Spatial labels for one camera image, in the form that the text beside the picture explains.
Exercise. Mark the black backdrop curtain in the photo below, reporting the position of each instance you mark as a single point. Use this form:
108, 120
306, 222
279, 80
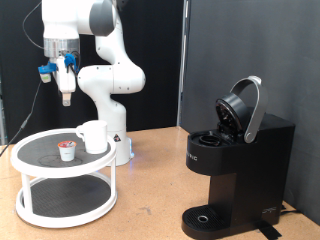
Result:
156, 50

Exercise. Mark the white two-tier turntable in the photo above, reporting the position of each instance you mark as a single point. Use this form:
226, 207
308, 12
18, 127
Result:
36, 150

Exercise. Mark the grey metal post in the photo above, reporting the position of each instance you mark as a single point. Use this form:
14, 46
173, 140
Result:
2, 126

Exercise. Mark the wrist camera on blue mount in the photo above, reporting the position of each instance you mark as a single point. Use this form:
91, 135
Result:
46, 71

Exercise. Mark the grey metal frame pole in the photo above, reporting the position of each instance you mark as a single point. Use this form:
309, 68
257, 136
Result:
182, 66

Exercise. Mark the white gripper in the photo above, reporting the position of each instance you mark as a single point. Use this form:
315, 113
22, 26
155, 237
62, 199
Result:
66, 80

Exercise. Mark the white ceramic mug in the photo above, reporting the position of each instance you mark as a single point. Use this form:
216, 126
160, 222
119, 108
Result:
96, 136

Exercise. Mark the white K-cup coffee pod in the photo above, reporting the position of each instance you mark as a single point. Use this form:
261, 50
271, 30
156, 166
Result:
67, 151

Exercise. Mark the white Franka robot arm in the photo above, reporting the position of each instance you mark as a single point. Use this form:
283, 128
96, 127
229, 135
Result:
113, 76

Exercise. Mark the black Keurig coffee machine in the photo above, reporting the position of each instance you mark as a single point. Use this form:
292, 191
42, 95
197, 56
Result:
253, 173

